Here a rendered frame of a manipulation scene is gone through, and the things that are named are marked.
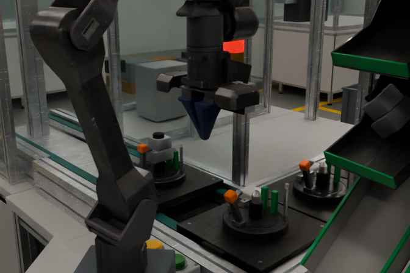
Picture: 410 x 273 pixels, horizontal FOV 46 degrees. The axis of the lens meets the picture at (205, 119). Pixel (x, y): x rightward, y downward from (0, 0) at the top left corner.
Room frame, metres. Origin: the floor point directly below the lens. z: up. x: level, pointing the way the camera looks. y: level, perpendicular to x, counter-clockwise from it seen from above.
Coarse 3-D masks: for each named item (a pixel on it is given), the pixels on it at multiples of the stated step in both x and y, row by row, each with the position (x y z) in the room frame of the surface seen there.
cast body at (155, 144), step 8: (152, 136) 1.18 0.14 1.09; (160, 136) 1.17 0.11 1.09; (168, 136) 1.18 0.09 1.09; (152, 144) 1.17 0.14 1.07; (160, 144) 1.16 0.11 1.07; (168, 144) 1.17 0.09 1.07; (152, 152) 1.15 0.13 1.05; (160, 152) 1.16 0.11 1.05; (168, 152) 1.17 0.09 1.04; (152, 160) 1.15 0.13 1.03; (160, 160) 1.16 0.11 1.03
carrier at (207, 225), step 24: (264, 192) 0.96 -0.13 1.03; (288, 192) 0.91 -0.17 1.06; (216, 216) 0.97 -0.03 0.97; (264, 216) 0.93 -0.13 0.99; (288, 216) 0.97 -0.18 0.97; (192, 240) 0.89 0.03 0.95; (216, 240) 0.86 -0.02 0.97; (240, 240) 0.86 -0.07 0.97; (264, 240) 0.86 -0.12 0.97; (288, 240) 0.86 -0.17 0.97; (312, 240) 0.87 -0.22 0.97; (240, 264) 0.79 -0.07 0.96; (264, 264) 0.78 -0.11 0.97
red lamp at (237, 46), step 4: (240, 40) 1.13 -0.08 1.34; (244, 40) 1.15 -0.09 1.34; (224, 44) 1.14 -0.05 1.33; (228, 44) 1.13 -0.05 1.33; (232, 44) 1.13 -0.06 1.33; (236, 44) 1.13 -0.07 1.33; (240, 44) 1.13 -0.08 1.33; (224, 48) 1.14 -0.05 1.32; (228, 48) 1.13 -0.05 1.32; (232, 48) 1.13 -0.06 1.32; (236, 48) 1.13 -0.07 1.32; (240, 48) 1.13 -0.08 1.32; (232, 52) 1.13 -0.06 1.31; (236, 52) 1.13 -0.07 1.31
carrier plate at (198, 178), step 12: (192, 168) 1.25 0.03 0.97; (96, 180) 1.18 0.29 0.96; (192, 180) 1.17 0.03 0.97; (204, 180) 1.17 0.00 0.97; (216, 180) 1.17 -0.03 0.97; (168, 192) 1.09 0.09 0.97; (180, 192) 1.09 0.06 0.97; (192, 192) 1.10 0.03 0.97; (204, 192) 1.13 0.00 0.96; (168, 204) 1.05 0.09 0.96
